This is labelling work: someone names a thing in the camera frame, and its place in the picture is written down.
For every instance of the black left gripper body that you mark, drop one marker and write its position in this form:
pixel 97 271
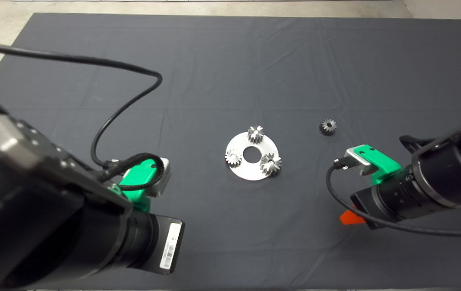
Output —
pixel 161 242

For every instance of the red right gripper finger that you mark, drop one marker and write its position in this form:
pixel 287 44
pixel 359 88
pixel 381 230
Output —
pixel 349 219

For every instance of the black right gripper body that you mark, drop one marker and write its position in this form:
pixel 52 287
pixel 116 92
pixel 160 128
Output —
pixel 366 201

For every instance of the small dark steel gear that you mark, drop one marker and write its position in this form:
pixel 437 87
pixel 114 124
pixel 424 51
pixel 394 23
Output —
pixel 327 127

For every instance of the large steel gear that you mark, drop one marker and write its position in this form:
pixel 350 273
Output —
pixel 271 164

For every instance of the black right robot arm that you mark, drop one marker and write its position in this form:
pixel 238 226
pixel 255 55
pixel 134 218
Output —
pixel 449 169

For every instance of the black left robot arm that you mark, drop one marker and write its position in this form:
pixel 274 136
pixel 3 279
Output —
pixel 32 202

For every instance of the small silver steel gear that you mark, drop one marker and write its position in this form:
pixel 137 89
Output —
pixel 256 134
pixel 233 158

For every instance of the round metal plate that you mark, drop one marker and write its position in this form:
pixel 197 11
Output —
pixel 250 171

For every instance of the dark grey table cloth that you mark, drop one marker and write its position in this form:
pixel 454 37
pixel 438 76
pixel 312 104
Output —
pixel 254 60

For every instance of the green right wrist camera mount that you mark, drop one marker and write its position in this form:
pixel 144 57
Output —
pixel 380 161

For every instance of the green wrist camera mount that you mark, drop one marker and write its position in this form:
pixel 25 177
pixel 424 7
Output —
pixel 380 161
pixel 135 197

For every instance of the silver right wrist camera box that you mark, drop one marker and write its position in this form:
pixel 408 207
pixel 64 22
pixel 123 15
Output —
pixel 358 157

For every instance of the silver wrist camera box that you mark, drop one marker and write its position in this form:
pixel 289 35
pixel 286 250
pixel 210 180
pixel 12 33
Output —
pixel 358 157
pixel 161 178

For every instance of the green left wrist camera mount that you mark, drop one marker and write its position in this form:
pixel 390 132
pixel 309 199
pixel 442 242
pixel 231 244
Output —
pixel 135 197

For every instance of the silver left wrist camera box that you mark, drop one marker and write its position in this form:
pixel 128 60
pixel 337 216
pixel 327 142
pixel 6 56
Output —
pixel 161 178

